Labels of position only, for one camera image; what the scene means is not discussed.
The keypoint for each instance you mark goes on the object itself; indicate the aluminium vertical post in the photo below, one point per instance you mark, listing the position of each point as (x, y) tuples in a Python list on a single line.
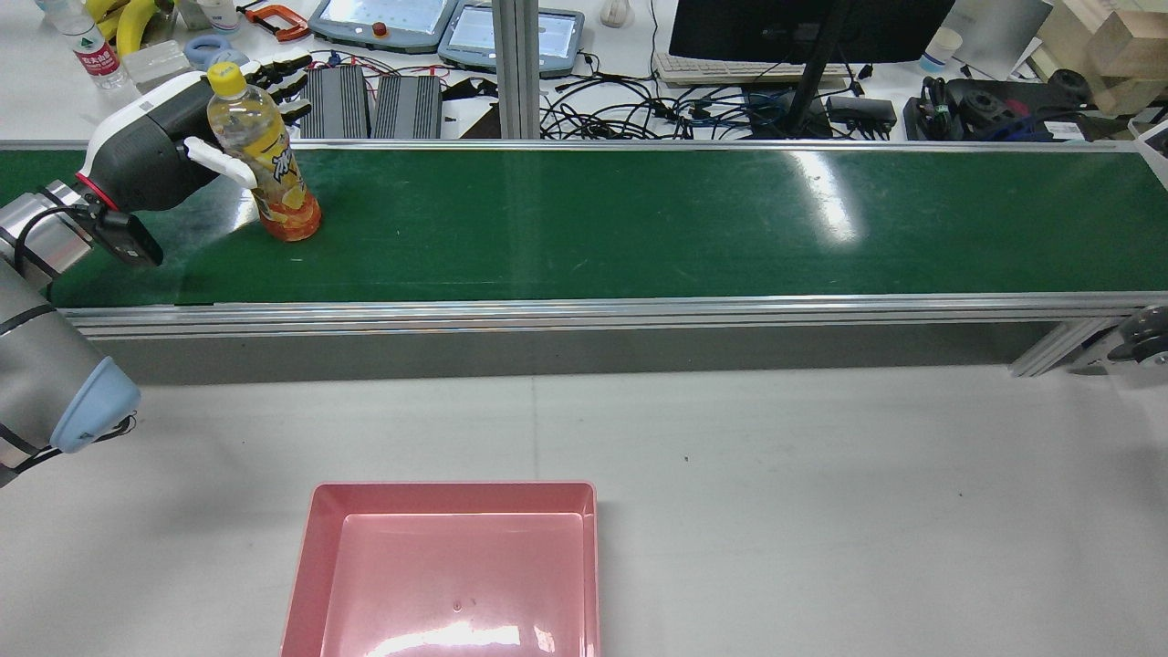
[(516, 73)]

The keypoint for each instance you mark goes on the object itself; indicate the light blue headphones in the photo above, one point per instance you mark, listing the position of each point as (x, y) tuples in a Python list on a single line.
[(203, 47)]

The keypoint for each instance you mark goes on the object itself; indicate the white computer mouse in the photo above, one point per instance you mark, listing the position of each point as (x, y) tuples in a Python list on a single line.
[(616, 11)]

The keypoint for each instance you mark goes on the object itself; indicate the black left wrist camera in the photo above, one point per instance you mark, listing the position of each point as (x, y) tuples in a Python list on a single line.
[(128, 239)]

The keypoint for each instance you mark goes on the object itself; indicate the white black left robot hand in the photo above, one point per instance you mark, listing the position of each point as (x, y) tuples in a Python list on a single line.
[(146, 155)]

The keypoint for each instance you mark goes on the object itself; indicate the silver laptop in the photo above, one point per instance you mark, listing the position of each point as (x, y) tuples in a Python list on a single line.
[(999, 27)]

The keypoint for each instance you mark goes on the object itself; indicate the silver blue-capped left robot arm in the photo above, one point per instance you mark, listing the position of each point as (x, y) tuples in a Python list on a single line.
[(36, 365)]

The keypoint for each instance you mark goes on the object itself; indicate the yellow banana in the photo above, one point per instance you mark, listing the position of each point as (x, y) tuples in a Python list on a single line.
[(102, 7), (137, 23)]

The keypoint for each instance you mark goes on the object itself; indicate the black robot parts pile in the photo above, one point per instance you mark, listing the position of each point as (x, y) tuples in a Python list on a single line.
[(985, 109)]

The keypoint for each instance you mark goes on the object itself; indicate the green conveyor belt aluminium frame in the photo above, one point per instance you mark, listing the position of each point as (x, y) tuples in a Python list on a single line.
[(639, 228)]

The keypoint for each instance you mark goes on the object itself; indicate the black finned power supply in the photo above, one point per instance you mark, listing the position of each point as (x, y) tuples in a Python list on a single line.
[(336, 102), (408, 108)]

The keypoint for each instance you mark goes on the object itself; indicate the black computer monitor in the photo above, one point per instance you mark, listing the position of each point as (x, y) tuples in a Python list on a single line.
[(776, 27)]

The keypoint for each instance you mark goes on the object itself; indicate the white keyboard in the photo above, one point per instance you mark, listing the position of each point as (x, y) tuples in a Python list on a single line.
[(730, 68)]

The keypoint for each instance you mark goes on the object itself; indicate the grey teach pendant red button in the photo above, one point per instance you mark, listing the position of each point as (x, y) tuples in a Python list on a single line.
[(383, 18)]

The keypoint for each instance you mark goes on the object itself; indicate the orange tea bottle yellow cap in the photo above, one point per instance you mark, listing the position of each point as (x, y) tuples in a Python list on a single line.
[(283, 196)]

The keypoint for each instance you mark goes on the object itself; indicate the clear water bottle red label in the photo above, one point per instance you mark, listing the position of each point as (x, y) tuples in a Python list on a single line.
[(91, 50)]

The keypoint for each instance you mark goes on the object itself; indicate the white jar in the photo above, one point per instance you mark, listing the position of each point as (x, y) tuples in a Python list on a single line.
[(219, 13)]

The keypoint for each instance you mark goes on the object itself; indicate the white paper cup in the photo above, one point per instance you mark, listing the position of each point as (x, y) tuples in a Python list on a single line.
[(940, 50)]

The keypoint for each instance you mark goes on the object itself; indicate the black power adapter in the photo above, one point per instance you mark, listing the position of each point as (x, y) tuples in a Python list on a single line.
[(862, 109)]

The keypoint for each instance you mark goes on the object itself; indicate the pink plastic basket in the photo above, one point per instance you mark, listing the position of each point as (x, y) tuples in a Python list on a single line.
[(456, 584)]

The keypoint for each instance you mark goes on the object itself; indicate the beige cardboard boxes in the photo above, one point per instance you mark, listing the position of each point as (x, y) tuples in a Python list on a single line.
[(1104, 50)]

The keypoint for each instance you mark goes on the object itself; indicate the clear grey plastic case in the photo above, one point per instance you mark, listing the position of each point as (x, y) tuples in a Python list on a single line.
[(155, 64)]

